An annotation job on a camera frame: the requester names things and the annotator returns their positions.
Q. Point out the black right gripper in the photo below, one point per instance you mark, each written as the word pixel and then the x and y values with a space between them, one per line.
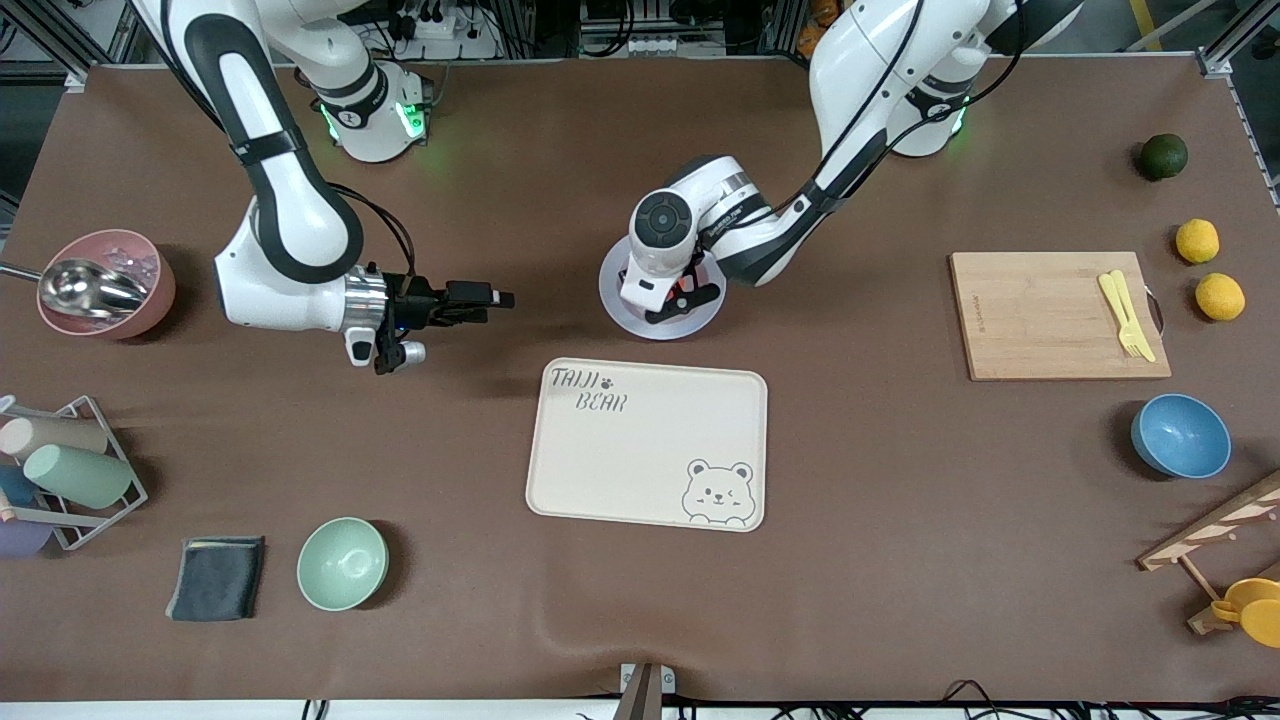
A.
pixel 413 298

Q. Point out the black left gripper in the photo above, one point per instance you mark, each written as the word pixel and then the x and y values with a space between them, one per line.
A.
pixel 622 275

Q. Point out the lavender round plate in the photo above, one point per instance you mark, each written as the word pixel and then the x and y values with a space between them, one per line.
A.
pixel 610 295

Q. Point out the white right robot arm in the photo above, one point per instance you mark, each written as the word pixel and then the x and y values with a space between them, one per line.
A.
pixel 290 210

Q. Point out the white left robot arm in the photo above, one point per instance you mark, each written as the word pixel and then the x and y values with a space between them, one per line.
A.
pixel 870 60

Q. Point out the cream bear print tray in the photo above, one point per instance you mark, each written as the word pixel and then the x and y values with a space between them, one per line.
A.
pixel 640 450

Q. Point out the white power strip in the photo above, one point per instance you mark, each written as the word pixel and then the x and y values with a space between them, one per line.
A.
pixel 450 35

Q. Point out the mint green bowl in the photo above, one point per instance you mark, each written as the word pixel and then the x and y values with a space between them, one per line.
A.
pixel 342 564

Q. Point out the bag of orange fruits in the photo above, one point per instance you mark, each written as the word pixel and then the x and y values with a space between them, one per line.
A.
pixel 825 10

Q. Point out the pink bowl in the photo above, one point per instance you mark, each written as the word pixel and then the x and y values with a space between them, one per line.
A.
pixel 158 300

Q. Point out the wooden cutting board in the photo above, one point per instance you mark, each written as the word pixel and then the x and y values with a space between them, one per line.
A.
pixel 1040 310

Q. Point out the dark grey folded cloth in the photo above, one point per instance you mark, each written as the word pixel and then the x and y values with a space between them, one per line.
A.
pixel 216 578

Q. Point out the metal scoop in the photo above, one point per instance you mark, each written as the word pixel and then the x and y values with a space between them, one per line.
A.
pixel 85 288

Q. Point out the yellow plastic fork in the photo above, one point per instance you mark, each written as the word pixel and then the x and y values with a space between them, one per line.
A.
pixel 1113 298

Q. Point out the pale green cup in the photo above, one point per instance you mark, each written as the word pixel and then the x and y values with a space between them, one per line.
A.
pixel 80 476

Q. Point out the beige cup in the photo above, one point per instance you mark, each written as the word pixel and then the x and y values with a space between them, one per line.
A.
pixel 60 435

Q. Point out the yellow plastic knife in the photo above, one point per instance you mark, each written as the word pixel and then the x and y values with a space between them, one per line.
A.
pixel 1140 335

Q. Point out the dark green round fruit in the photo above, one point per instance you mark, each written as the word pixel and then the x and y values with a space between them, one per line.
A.
pixel 1164 157

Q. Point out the blue cup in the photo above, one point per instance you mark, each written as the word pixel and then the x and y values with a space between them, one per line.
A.
pixel 15 485

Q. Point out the blue bowl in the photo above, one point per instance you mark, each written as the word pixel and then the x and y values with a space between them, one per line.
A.
pixel 1180 437

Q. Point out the yellow lemon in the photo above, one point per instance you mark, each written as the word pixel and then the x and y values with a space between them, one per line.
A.
pixel 1220 297
pixel 1197 241

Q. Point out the lilac cup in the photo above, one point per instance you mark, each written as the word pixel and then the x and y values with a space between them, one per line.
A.
pixel 20 538

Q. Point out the wooden peg drying rack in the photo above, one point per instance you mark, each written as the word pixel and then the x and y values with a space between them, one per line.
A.
pixel 1200 535

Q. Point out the yellow mug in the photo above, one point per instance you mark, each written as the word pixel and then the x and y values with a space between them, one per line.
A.
pixel 1262 620

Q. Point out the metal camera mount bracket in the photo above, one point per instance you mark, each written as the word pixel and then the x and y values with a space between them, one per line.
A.
pixel 645 690

